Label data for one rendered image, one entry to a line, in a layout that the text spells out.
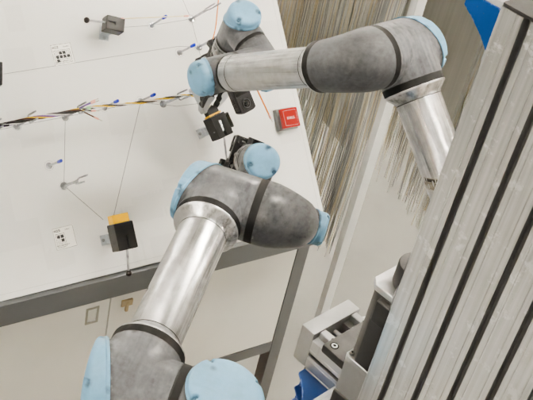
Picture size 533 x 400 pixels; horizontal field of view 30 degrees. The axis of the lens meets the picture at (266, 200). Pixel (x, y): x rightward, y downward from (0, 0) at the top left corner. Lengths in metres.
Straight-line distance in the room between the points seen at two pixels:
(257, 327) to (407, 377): 1.52
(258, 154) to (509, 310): 1.01
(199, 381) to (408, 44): 0.73
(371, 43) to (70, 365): 1.21
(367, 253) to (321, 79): 2.26
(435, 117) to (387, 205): 2.47
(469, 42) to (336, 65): 1.39
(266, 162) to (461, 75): 1.18
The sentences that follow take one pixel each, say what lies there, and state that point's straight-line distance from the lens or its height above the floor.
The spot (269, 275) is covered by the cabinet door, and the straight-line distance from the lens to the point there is 2.69.
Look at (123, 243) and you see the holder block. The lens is 2.23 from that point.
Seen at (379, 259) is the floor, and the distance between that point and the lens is 3.96.
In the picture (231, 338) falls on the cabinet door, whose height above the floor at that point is 0.47.
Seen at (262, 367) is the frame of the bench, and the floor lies 0.28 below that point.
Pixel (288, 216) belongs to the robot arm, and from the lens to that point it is 1.69.
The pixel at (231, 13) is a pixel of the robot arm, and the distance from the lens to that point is 2.13.
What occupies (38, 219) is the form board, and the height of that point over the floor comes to 0.98.
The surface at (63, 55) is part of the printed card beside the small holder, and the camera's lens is 2.36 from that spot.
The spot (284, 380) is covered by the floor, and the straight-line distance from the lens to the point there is 3.38.
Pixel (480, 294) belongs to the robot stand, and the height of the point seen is 1.70.
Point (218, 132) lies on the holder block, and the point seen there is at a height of 1.13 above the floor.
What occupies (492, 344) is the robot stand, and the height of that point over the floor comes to 1.65.
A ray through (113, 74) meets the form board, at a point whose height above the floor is 1.20.
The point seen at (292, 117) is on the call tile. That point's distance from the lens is 2.56.
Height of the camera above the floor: 2.43
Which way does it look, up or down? 36 degrees down
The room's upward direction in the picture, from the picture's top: 14 degrees clockwise
